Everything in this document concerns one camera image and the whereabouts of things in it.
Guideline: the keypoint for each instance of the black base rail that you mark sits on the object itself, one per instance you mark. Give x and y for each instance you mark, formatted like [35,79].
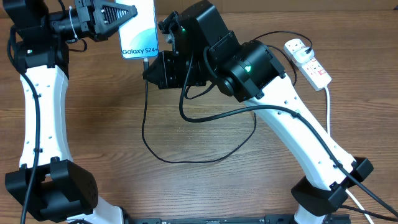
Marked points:
[268,219]

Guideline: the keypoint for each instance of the black smartphone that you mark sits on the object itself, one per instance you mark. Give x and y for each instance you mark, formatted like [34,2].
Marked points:
[138,36]

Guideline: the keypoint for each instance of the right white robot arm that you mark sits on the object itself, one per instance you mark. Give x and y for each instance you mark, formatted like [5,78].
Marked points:
[255,77]

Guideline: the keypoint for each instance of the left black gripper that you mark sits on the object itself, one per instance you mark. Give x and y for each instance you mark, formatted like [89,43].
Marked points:
[96,19]

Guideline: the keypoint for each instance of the white charger plug adapter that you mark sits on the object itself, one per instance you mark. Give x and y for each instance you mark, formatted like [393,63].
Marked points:
[303,55]

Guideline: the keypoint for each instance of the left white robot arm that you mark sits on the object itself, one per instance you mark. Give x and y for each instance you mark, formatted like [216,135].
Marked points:
[48,184]

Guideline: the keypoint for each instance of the white power strip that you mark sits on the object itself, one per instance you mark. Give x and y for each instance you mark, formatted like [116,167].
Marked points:
[313,71]

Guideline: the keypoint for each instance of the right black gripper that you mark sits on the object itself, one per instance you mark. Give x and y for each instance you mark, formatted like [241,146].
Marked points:
[170,63]

